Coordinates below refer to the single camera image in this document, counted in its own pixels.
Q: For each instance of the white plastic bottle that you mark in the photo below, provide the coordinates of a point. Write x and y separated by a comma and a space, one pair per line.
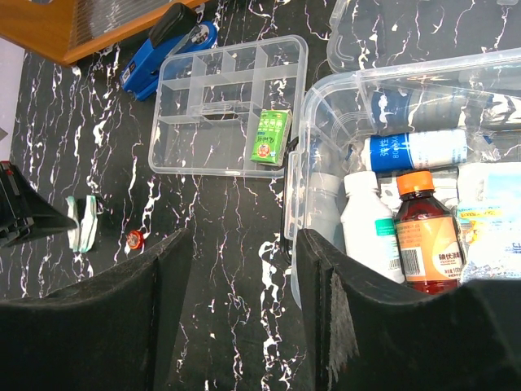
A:
368, 227

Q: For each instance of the clear teal bandage packet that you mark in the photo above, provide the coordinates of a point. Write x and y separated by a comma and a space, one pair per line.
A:
488, 215

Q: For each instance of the small orange coin item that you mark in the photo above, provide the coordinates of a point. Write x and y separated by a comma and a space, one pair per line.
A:
135, 239

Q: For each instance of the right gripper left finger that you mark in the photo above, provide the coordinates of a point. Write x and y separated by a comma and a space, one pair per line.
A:
114, 331

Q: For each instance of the blue stapler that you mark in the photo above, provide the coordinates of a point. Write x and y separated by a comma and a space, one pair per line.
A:
178, 31

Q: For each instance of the clear divided organizer tray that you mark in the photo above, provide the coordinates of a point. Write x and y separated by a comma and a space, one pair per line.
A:
209, 103

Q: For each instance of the small green box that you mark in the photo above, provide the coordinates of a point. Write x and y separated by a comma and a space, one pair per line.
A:
271, 137

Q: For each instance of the clear medicine kit box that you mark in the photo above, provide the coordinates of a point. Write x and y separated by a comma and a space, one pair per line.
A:
336, 119

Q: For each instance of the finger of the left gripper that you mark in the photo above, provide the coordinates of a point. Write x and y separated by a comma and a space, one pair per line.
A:
25, 215

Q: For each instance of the brown medicine bottle orange cap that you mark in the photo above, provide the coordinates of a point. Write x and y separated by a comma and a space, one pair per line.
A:
427, 234

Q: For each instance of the white green sachet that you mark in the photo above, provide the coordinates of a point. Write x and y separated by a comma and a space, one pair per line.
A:
81, 238

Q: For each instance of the orange wooden shelf rack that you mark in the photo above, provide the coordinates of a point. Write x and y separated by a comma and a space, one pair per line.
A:
68, 30

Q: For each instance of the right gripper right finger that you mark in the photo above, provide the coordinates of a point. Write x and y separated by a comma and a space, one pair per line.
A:
366, 332

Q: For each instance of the blue white ointment tube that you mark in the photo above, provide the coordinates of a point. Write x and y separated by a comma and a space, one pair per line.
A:
414, 151

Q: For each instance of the clear lid with black handle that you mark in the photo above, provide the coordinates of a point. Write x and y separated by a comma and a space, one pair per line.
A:
374, 34

